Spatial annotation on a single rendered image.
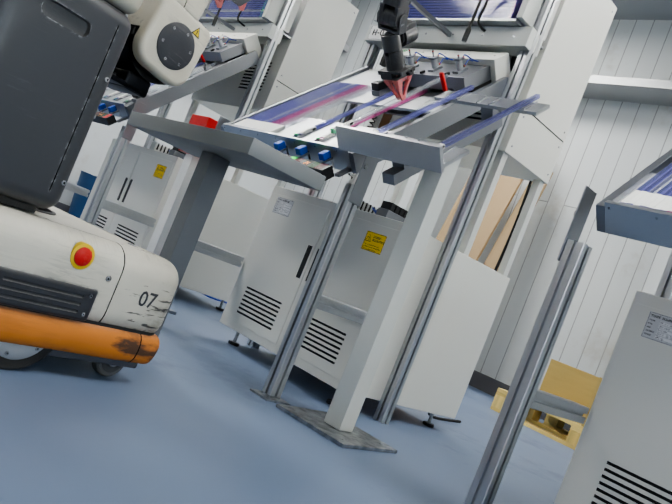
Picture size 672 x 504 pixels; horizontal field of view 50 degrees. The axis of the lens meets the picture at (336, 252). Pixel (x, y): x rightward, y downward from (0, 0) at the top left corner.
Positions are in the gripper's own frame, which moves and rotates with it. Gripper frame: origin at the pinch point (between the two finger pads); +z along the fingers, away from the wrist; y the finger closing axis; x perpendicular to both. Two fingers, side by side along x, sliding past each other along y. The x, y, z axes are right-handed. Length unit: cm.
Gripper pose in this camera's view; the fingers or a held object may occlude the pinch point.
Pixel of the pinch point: (401, 97)
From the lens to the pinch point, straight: 229.2
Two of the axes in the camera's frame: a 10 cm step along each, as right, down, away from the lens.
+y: -6.6, -2.3, 7.2
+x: -7.3, 4.5, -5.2
